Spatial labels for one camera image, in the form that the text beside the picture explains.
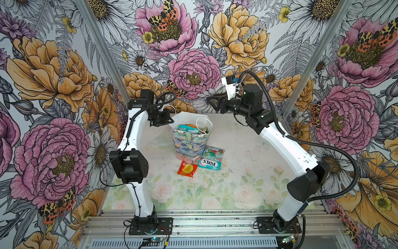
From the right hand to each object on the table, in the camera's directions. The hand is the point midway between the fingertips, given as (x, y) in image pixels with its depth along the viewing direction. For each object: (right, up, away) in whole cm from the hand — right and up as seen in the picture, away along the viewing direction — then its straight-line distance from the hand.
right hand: (209, 101), depth 70 cm
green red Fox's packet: (+2, -30, +25) cm, 39 cm away
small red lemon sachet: (-12, -36, +21) cm, 44 cm away
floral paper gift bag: (-11, -22, +14) cm, 28 cm away
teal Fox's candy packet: (-10, -12, +19) cm, 25 cm away
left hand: (-19, -10, +14) cm, 26 cm away
